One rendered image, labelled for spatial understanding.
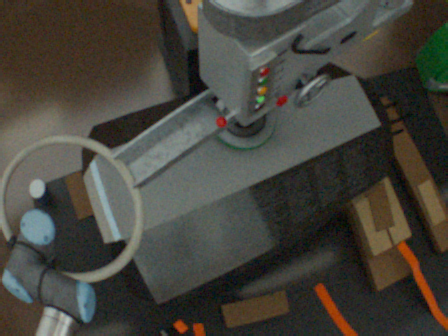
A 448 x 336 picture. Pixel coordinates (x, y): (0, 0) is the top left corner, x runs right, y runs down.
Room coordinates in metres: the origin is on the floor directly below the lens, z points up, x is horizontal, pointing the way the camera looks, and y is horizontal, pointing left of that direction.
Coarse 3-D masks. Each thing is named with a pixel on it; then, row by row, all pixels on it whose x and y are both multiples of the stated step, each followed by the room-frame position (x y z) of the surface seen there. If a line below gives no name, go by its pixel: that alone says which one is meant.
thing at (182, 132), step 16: (208, 96) 0.75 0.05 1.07; (176, 112) 0.68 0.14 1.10; (192, 112) 0.70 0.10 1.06; (208, 112) 0.70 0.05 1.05; (160, 128) 0.64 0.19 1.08; (176, 128) 0.65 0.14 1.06; (192, 128) 0.65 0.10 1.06; (208, 128) 0.65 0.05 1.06; (224, 128) 0.65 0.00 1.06; (128, 144) 0.57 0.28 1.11; (144, 144) 0.59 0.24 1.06; (160, 144) 0.59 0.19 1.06; (176, 144) 0.59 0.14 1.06; (192, 144) 0.58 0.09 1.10; (128, 160) 0.54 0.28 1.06; (144, 160) 0.54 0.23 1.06; (160, 160) 0.54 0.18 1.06; (176, 160) 0.54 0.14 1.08; (144, 176) 0.48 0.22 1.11
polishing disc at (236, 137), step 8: (216, 104) 0.82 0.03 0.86; (224, 112) 0.79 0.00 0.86; (272, 112) 0.80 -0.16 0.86; (256, 120) 0.77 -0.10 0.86; (264, 120) 0.77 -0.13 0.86; (272, 120) 0.77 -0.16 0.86; (232, 128) 0.73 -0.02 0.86; (240, 128) 0.74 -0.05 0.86; (248, 128) 0.74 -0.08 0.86; (256, 128) 0.74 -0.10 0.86; (264, 128) 0.74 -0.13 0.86; (272, 128) 0.74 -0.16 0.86; (224, 136) 0.70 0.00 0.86; (232, 136) 0.71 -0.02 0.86; (240, 136) 0.71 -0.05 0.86; (248, 136) 0.71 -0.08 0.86; (256, 136) 0.71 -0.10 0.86; (264, 136) 0.71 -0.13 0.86; (232, 144) 0.68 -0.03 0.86; (240, 144) 0.68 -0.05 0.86; (248, 144) 0.68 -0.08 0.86; (256, 144) 0.68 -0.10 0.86
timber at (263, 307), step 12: (252, 300) 0.21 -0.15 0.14; (264, 300) 0.21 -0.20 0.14; (276, 300) 0.21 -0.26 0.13; (228, 312) 0.15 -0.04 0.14; (240, 312) 0.15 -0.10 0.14; (252, 312) 0.15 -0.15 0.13; (264, 312) 0.15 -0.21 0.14; (276, 312) 0.15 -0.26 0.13; (228, 324) 0.09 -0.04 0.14; (240, 324) 0.09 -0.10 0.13
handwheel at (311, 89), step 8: (304, 80) 0.76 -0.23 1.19; (312, 80) 0.73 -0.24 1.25; (320, 80) 0.73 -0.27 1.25; (328, 80) 0.76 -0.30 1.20; (304, 88) 0.71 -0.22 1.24; (312, 88) 0.73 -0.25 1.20; (320, 88) 0.76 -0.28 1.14; (296, 96) 0.69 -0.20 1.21; (312, 96) 0.71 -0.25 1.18; (296, 104) 0.68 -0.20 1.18; (304, 104) 0.71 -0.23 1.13
